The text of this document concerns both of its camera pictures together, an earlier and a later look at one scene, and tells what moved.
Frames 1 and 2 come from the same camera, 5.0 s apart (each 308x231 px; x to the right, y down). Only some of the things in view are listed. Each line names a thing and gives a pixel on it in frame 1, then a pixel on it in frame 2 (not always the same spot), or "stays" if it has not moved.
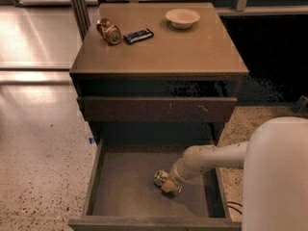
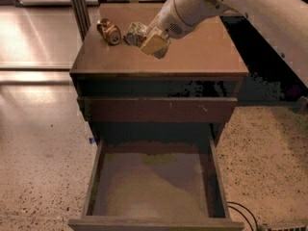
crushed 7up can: (160, 177) → (137, 34)
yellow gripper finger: (168, 187) → (157, 40)
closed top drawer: (157, 110) stays
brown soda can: (109, 31) stays
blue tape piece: (91, 140) stays
